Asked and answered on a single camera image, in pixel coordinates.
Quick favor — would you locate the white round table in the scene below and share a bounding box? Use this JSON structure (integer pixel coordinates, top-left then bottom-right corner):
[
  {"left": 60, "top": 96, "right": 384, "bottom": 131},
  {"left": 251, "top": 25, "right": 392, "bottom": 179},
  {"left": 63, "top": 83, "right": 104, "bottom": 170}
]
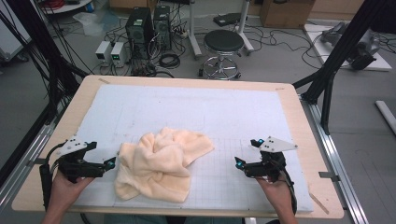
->
[{"left": 39, "top": 0, "right": 95, "bottom": 15}]

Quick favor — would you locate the white grid foam mat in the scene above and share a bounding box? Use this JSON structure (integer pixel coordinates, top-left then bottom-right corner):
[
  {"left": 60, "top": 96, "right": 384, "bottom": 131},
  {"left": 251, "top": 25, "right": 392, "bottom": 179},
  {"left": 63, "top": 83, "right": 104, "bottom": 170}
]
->
[{"left": 70, "top": 83, "right": 315, "bottom": 215}]

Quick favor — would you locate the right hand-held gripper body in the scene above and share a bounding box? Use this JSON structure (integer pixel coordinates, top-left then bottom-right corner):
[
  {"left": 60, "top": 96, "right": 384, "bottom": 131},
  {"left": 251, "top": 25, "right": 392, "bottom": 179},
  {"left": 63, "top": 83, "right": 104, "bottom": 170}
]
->
[{"left": 243, "top": 135, "right": 299, "bottom": 184}]

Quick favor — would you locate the black round stool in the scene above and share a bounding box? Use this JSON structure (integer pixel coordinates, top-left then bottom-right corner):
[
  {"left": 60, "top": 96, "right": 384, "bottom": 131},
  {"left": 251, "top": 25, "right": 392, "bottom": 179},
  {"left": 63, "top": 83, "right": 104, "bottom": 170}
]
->
[{"left": 198, "top": 29, "right": 246, "bottom": 80}]

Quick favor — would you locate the white tube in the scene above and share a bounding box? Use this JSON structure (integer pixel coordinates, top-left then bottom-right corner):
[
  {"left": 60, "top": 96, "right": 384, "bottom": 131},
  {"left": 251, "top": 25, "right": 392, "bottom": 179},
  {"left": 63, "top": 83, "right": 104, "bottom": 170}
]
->
[{"left": 375, "top": 99, "right": 396, "bottom": 135}]

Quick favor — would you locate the white floor board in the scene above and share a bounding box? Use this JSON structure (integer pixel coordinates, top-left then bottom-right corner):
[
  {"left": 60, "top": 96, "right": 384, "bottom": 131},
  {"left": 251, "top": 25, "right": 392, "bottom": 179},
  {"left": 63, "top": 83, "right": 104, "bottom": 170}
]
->
[{"left": 304, "top": 22, "right": 393, "bottom": 73}]

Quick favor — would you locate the cream fluffy towel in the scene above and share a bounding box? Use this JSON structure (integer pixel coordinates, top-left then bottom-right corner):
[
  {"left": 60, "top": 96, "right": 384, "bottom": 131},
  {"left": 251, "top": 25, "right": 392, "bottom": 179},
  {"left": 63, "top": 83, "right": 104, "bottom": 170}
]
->
[{"left": 114, "top": 126, "right": 216, "bottom": 204}]

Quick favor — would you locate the white power supply unit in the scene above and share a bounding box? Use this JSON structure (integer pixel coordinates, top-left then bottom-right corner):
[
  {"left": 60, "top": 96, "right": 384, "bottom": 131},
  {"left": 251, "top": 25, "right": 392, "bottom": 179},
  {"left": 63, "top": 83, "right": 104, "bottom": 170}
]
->
[
  {"left": 109, "top": 41, "right": 131, "bottom": 67},
  {"left": 94, "top": 40, "right": 112, "bottom": 63}
]

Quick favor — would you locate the aluminium rail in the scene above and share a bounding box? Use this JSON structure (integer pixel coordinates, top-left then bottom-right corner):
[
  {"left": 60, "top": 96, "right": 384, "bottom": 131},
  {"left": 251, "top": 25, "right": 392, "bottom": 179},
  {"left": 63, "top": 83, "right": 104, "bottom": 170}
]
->
[
  {"left": 299, "top": 93, "right": 370, "bottom": 224},
  {"left": 0, "top": 123, "right": 56, "bottom": 208}
]

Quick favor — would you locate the right hand-held gripper black cable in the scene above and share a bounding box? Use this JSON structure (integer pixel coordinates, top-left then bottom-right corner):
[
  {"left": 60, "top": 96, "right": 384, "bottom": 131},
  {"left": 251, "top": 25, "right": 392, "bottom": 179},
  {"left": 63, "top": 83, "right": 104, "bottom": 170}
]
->
[{"left": 279, "top": 161, "right": 299, "bottom": 217}]

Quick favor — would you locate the black flat device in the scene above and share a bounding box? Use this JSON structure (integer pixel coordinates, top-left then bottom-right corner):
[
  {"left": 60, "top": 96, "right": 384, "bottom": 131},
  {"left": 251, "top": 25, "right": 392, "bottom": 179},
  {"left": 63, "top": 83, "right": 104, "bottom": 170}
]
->
[{"left": 212, "top": 12, "right": 243, "bottom": 28}]

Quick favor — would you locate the coiled black cable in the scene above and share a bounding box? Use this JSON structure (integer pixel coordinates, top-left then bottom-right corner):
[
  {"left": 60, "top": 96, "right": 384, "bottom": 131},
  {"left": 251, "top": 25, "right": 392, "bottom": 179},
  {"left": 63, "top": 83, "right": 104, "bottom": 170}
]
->
[{"left": 158, "top": 52, "right": 182, "bottom": 70}]

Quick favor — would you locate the thin wooden stick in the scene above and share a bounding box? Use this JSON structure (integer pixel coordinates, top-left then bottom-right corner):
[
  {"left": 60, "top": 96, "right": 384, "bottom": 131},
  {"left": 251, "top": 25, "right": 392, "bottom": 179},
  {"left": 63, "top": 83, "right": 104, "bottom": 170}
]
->
[{"left": 307, "top": 190, "right": 331, "bottom": 216}]

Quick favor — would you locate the black frame post with cables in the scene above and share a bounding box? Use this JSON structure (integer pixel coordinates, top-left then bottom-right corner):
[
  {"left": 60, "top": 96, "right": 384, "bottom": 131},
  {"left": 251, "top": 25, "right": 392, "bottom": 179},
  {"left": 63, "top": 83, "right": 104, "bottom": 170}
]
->
[{"left": 5, "top": 0, "right": 90, "bottom": 126}]

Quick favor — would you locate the white panel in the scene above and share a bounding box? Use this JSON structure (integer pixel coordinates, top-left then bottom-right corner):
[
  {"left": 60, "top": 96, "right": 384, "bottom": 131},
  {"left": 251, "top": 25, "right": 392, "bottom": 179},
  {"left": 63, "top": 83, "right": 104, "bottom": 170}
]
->
[{"left": 0, "top": 0, "right": 33, "bottom": 62}]

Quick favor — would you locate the slim black computer tower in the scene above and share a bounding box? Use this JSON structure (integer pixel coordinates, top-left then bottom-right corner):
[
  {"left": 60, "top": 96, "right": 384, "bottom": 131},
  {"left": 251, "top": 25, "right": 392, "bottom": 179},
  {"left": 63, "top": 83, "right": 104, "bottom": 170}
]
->
[{"left": 152, "top": 4, "right": 173, "bottom": 51}]

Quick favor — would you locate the brown cardboard box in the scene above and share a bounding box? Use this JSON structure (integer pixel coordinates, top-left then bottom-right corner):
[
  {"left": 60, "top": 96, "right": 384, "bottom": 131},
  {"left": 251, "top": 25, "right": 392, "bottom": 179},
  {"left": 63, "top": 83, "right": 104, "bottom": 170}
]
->
[{"left": 259, "top": 0, "right": 316, "bottom": 30}]

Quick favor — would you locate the person's left hand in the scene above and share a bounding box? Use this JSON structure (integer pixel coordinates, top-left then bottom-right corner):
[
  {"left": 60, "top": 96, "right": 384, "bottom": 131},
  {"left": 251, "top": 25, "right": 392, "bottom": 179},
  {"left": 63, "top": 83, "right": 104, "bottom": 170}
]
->
[{"left": 49, "top": 170, "right": 94, "bottom": 217}]

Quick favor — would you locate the white stand leg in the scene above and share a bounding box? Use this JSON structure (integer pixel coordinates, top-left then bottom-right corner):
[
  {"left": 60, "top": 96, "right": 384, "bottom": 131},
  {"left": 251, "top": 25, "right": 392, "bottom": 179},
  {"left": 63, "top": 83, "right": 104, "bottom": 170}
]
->
[
  {"left": 186, "top": 0, "right": 204, "bottom": 60},
  {"left": 235, "top": 0, "right": 255, "bottom": 54}
]

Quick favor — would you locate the person's right hand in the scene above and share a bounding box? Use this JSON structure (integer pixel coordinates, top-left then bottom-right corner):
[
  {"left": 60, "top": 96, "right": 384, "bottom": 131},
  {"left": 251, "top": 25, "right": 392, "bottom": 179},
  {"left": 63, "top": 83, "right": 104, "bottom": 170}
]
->
[{"left": 255, "top": 173, "right": 295, "bottom": 217}]

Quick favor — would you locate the large black computer tower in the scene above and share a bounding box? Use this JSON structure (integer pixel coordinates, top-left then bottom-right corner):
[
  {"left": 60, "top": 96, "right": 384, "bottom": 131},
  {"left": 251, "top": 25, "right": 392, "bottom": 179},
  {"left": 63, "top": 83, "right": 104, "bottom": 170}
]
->
[{"left": 124, "top": 7, "right": 155, "bottom": 61}]

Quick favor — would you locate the clear plastic sheet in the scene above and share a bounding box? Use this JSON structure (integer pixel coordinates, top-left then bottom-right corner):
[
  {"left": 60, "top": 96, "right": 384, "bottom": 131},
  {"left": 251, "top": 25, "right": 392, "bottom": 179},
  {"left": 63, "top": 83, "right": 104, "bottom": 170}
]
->
[{"left": 72, "top": 9, "right": 121, "bottom": 37}]

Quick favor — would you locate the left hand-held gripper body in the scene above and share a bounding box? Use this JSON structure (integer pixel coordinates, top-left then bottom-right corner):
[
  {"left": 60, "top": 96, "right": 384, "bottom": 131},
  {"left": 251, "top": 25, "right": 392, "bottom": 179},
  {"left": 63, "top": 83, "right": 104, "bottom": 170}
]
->
[{"left": 55, "top": 134, "right": 106, "bottom": 184}]

